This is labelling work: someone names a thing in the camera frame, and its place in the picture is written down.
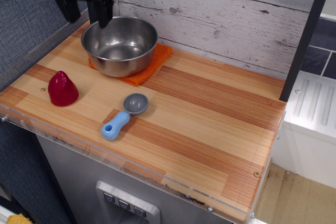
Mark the red strawberry-shaped toy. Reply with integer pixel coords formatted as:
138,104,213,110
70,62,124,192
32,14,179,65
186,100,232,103
48,71,79,106

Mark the blue grey toy scoop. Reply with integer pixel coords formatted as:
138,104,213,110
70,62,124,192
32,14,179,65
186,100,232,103
101,93,149,141

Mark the white toy sink unit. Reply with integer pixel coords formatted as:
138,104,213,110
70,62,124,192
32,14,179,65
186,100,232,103
271,71,335,188

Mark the orange folded cloth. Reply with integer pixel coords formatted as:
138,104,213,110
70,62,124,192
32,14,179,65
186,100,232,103
88,42,174,87

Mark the dark right frame post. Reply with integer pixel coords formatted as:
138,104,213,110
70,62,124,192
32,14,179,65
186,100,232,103
279,0,326,102

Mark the silver toy fridge dispenser panel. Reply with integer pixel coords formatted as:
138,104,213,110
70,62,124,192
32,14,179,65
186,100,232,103
96,180,161,223

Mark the clear acrylic edge guard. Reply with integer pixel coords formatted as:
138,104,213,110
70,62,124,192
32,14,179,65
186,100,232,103
1,105,255,223

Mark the yellow object bottom left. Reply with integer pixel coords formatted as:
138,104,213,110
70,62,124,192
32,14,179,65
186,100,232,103
6,214,32,224

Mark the stainless steel bowl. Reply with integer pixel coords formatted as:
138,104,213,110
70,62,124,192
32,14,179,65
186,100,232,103
81,16,158,78

